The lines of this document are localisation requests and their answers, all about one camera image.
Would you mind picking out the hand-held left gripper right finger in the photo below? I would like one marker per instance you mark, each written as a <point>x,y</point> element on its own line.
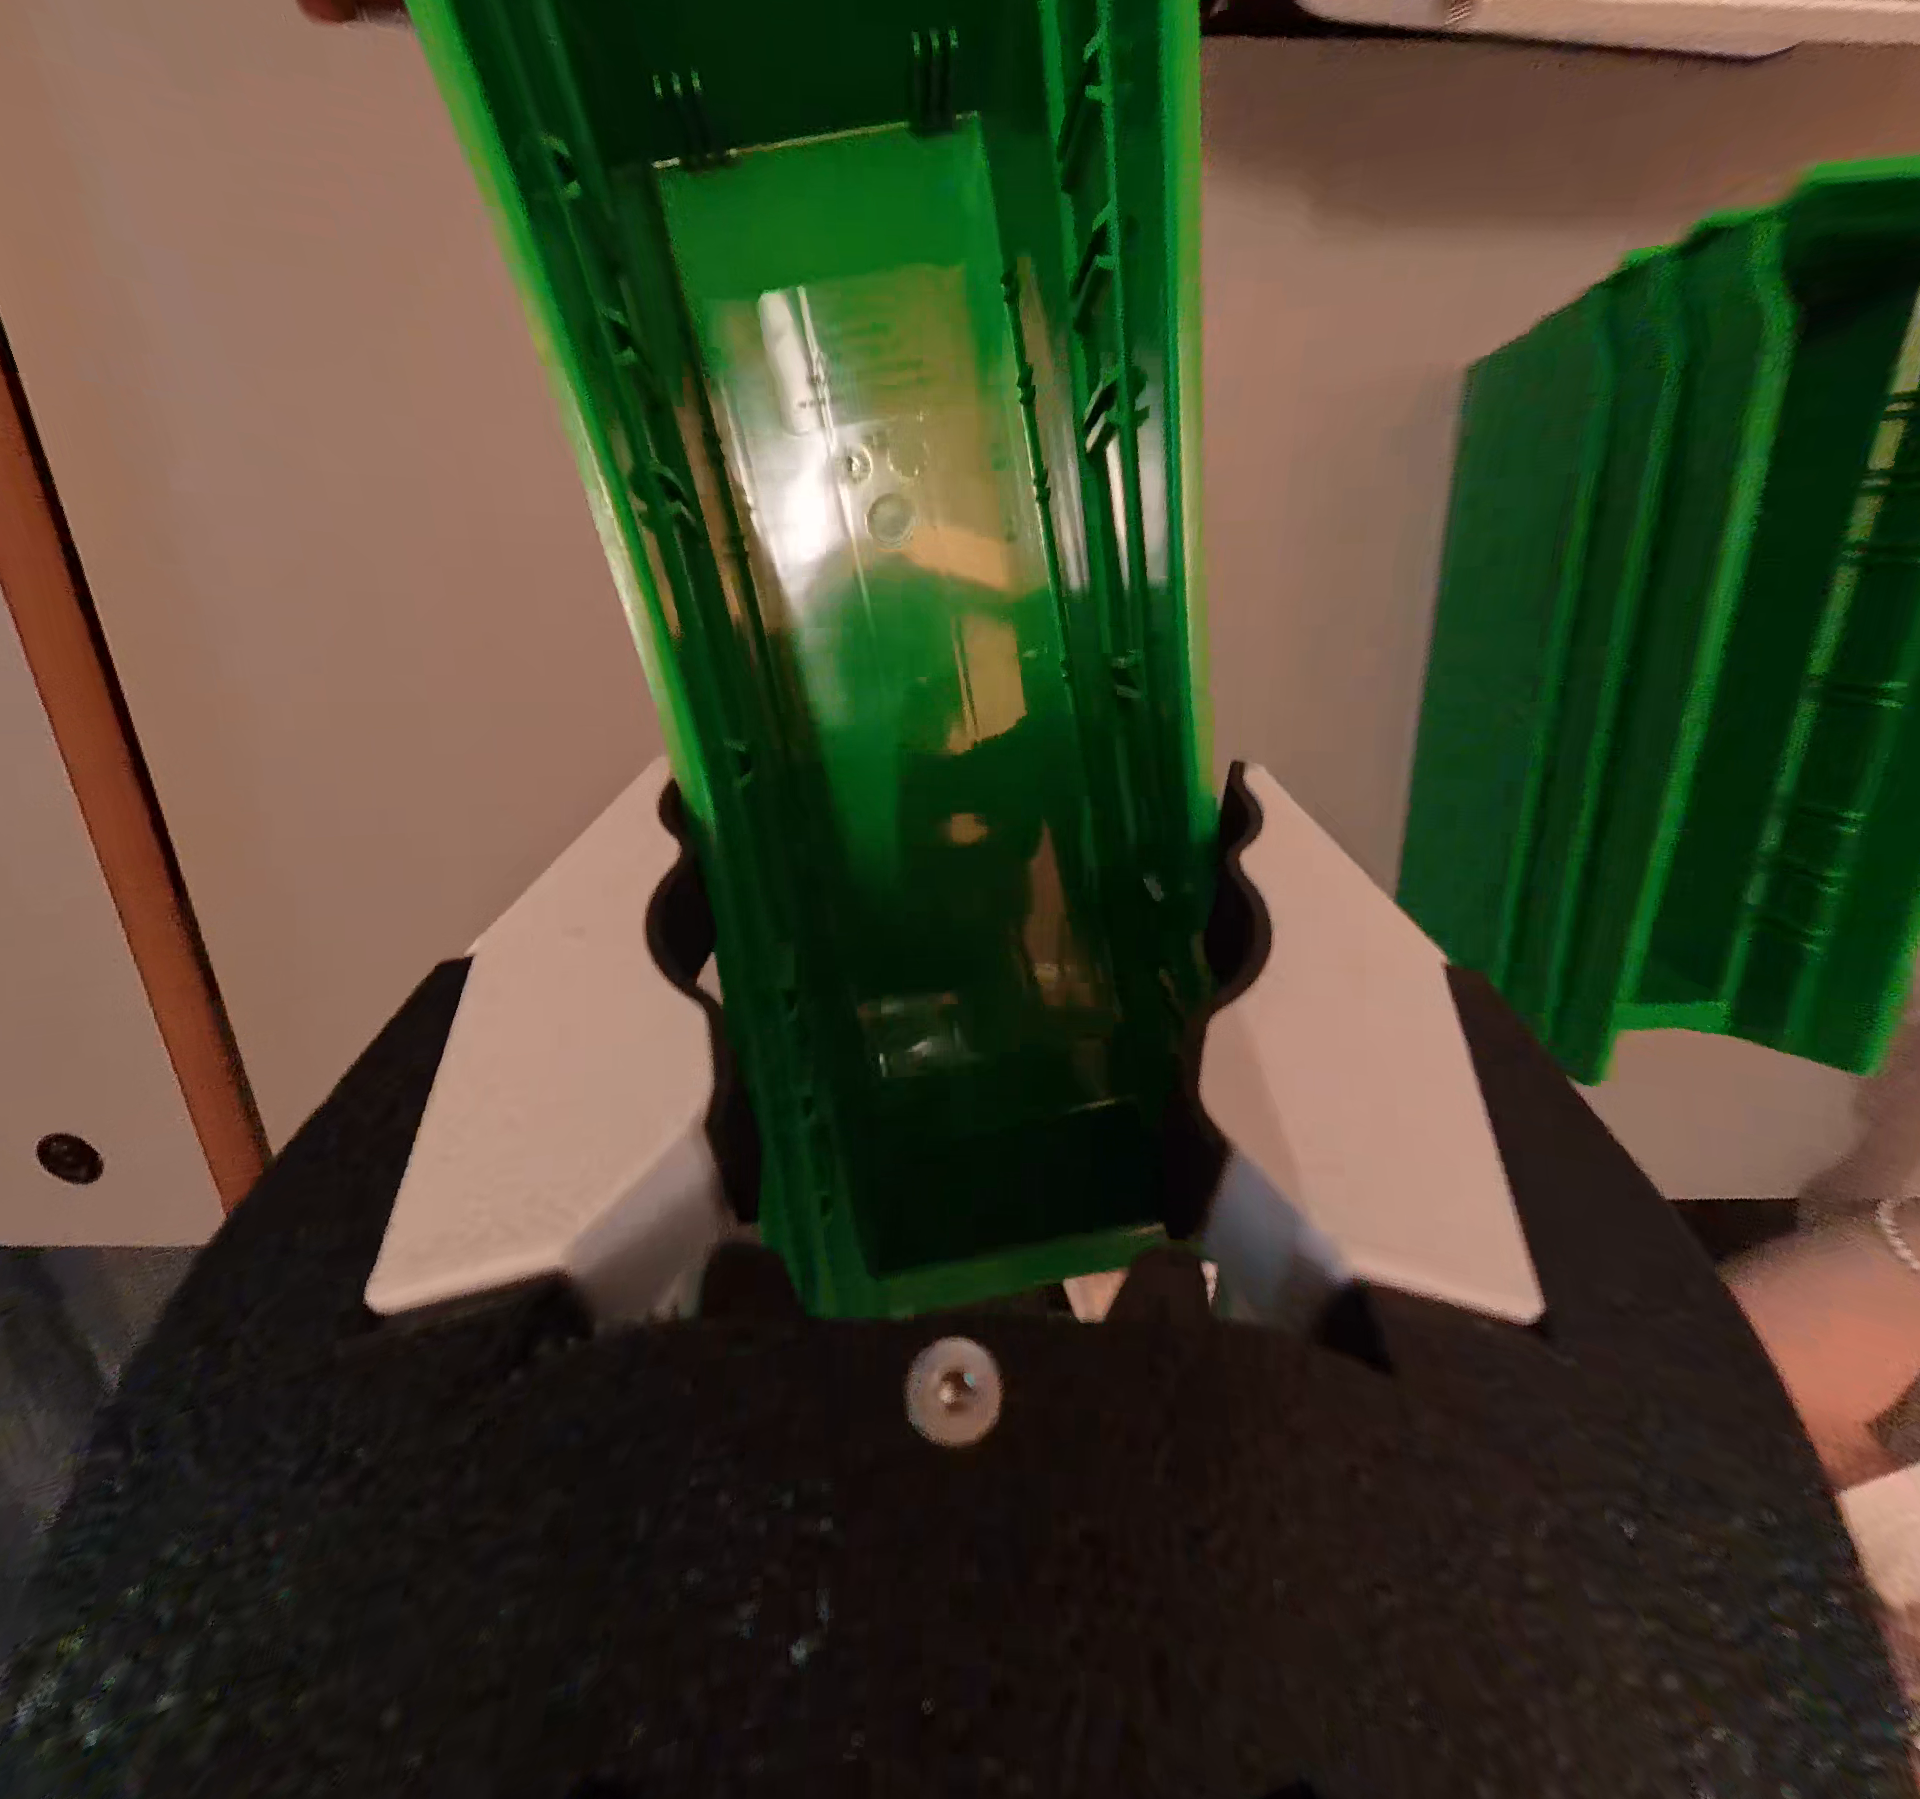
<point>1365,1142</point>

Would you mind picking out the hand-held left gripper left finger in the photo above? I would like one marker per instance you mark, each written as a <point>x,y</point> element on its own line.
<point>540,1142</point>

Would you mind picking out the person's right forearm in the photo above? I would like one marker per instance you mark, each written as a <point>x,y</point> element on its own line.
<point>1832,1334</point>

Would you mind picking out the white patterned clothing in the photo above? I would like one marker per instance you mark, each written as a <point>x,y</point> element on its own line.
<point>1885,1544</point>

